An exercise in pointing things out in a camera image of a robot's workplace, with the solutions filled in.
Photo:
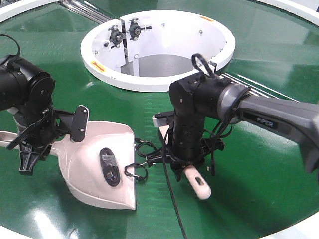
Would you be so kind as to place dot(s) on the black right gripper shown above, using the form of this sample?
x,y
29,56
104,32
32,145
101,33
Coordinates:
x,y
180,156

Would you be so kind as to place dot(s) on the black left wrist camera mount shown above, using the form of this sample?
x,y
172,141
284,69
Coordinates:
x,y
79,123

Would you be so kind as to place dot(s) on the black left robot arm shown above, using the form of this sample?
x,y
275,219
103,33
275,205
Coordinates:
x,y
26,92

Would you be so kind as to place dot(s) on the cream hand brush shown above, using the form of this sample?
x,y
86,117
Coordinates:
x,y
199,185

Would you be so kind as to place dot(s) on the black bearing unit left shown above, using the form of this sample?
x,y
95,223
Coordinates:
x,y
115,38

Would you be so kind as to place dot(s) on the chrome roller strip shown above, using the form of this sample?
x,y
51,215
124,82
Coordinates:
x,y
257,88
86,10

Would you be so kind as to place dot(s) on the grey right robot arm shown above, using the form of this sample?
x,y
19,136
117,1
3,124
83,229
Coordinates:
x,y
204,106

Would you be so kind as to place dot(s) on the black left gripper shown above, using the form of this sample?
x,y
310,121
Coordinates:
x,y
37,133

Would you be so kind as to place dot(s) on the chrome roller strip right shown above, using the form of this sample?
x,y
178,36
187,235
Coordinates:
x,y
257,88

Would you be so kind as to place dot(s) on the cream plastic dustpan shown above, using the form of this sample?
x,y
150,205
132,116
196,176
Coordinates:
x,y
81,169

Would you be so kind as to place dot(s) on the chrome roller strip far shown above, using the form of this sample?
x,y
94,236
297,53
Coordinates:
x,y
86,10

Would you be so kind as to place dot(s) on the white outer conveyor rim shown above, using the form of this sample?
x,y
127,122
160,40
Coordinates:
x,y
291,6

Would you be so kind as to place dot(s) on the black bearing unit right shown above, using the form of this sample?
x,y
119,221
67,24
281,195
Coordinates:
x,y
135,29

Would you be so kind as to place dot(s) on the black bearing unit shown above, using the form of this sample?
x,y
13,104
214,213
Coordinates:
x,y
135,29
115,38

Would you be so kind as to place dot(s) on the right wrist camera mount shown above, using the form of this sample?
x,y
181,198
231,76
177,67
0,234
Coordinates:
x,y
163,118

